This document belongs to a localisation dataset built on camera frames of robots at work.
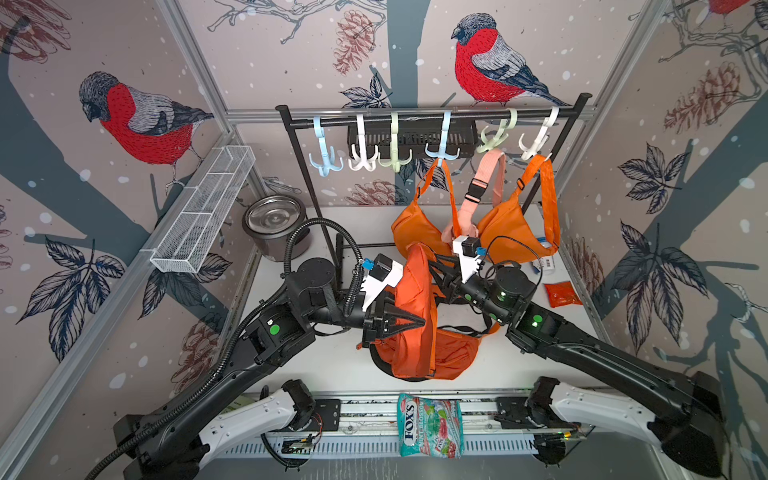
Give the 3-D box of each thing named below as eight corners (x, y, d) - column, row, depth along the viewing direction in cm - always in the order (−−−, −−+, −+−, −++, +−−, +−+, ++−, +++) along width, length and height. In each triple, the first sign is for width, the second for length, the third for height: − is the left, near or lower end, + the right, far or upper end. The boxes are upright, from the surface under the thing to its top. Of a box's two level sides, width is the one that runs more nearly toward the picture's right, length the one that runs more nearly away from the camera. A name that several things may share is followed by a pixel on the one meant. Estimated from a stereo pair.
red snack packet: (551, 307, 95) (554, 303, 93) (541, 287, 100) (544, 283, 97) (576, 305, 95) (580, 301, 93) (565, 285, 100) (569, 281, 98)
